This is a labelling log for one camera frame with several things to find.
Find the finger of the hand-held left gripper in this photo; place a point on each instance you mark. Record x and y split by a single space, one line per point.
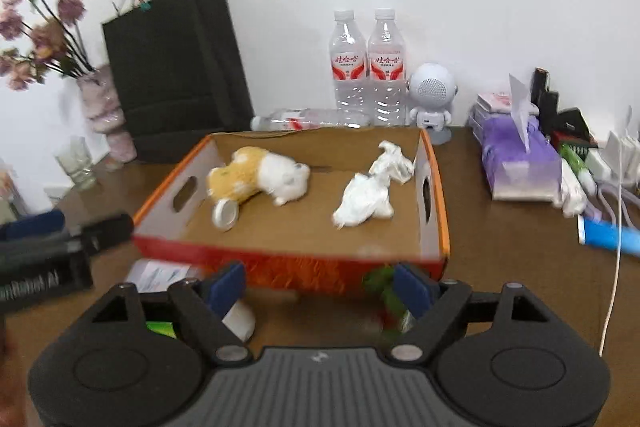
107 232
40 223

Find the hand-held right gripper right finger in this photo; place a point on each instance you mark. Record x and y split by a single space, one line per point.
410 289

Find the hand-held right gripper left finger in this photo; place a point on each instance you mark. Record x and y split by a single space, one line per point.
227 288

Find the translucent white bottle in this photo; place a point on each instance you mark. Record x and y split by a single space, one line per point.
241 322

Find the grey purple cloth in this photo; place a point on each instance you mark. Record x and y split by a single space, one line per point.
155 274

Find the green packet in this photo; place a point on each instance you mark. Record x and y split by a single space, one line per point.
161 331

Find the orange-rimmed cardboard box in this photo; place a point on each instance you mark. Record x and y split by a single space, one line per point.
300 227

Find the clear glass cup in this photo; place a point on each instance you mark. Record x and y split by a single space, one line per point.
75 164

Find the crumpled white tissue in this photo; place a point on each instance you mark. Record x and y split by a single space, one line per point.
392 162
362 202

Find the yellow and white plush dog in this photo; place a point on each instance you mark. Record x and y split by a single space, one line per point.
240 177

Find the pink mottled vase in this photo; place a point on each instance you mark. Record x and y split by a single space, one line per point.
105 112

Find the purple tissue pack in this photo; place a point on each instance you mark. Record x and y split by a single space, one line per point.
520 157

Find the red label water bottle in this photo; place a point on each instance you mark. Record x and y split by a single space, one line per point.
348 67
300 119
387 67

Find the dried pink flowers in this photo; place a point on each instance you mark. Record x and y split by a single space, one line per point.
42 39

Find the white packet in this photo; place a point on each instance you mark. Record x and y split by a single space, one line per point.
572 197

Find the white robot speaker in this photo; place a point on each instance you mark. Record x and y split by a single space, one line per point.
431 92

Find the blue tube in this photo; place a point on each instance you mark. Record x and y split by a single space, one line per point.
607 237

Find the pink printed box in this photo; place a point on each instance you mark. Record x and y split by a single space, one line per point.
492 102

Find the green and white tube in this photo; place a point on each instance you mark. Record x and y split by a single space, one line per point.
575 162

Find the black box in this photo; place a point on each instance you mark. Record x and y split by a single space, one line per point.
572 124

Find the tall black object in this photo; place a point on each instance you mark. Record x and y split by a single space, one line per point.
542 97

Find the white power strip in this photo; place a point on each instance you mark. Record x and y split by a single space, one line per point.
612 159

